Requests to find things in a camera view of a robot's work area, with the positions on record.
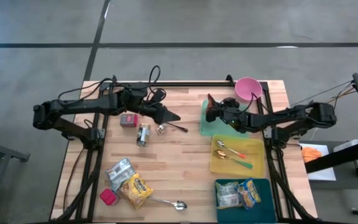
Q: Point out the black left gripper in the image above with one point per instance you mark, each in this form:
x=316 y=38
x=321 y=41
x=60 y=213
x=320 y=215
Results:
x=151 y=112

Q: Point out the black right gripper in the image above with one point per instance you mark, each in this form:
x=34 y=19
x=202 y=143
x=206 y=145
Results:
x=235 y=119

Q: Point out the brown orange seasoning packet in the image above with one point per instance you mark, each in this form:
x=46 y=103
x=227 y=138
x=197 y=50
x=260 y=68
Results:
x=211 y=101

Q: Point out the small glass saffron jar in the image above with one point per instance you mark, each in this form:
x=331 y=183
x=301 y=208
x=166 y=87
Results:
x=161 y=129

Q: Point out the furikake jar gold lid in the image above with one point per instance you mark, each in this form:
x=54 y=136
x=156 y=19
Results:
x=143 y=135

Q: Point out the red-lidded spice tin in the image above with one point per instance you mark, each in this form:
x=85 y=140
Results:
x=128 y=120
x=109 y=197

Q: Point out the grey silver noodle packet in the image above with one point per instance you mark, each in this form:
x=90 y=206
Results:
x=118 y=171

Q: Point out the yellow noodle packet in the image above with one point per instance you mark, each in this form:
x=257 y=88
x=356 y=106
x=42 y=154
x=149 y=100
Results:
x=135 y=189

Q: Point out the silver metal spoon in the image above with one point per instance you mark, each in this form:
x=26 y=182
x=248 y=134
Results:
x=180 y=205

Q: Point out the blue ramen packet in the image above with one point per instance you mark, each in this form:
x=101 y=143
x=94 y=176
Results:
x=249 y=193

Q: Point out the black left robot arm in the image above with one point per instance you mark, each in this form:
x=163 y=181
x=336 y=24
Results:
x=82 y=107

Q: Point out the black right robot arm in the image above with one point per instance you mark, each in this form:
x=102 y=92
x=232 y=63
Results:
x=291 y=115

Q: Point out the light teal translucent bin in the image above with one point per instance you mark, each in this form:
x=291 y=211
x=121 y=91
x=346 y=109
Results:
x=210 y=129

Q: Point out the pink bowl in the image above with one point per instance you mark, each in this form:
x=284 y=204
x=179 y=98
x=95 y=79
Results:
x=247 y=87

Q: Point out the yellow translucent bin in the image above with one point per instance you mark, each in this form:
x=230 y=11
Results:
x=256 y=168

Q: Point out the orange cloth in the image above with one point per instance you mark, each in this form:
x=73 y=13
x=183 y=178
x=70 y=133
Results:
x=309 y=154

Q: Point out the dark teal bin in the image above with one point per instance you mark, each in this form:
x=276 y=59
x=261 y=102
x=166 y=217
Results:
x=266 y=214

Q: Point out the white paper sheet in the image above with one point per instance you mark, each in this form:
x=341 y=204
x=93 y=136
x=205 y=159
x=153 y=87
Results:
x=322 y=168

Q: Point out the white plastic container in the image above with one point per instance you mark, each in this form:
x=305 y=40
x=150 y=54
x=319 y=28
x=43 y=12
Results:
x=346 y=144

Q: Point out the black aluminium rig frame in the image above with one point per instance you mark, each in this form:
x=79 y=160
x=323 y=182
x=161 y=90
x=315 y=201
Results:
x=182 y=84

